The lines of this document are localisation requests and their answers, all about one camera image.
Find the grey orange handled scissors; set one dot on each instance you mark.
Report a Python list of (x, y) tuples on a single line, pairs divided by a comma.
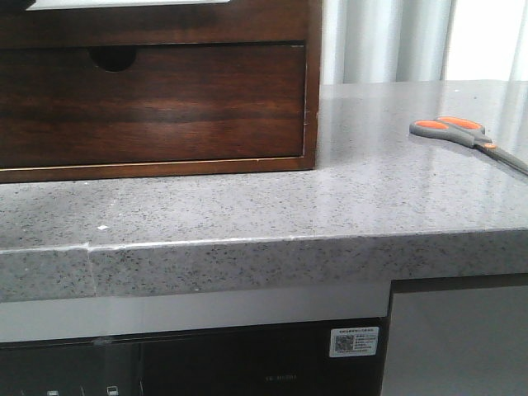
[(467, 133)]

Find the dark wooden drawer cabinet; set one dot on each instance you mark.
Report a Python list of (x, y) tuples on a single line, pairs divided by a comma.
[(99, 25)]

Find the black built-in appliance panel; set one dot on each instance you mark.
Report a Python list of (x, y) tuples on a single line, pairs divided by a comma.
[(274, 359)]

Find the white QR code sticker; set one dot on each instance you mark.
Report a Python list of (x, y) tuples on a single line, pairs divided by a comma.
[(353, 342)]

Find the white sheer curtain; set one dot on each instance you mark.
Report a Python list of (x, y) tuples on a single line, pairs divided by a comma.
[(414, 41)]

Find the grey cabinet door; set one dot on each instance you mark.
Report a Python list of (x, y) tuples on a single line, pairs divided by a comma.
[(466, 337)]

